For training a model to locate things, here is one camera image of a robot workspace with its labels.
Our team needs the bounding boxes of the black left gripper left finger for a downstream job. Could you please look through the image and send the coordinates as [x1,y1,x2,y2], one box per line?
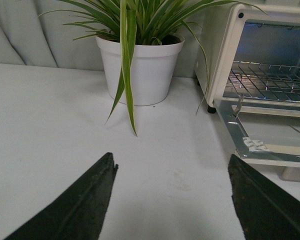
[7,152,119,240]

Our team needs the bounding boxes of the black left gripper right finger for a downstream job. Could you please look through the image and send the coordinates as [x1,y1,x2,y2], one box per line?
[228,154,300,240]

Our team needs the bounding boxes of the lilac oven door handle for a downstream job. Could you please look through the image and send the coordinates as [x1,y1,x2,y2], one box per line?
[279,167,300,182]

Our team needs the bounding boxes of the cream Toshiba toaster oven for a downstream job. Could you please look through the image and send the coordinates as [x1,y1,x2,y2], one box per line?
[195,0,300,112]

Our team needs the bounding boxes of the white plastic flower pot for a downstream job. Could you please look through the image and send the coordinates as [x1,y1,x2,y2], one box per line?
[96,34,185,106]

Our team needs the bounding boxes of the grey backdrop curtain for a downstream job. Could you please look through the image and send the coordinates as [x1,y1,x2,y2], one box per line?
[0,0,208,78]

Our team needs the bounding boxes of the green striped spider plant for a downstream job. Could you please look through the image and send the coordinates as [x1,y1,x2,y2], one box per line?
[38,0,268,137]

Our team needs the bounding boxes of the metal oven wire rack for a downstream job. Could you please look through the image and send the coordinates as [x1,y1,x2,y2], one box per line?
[223,61,300,104]

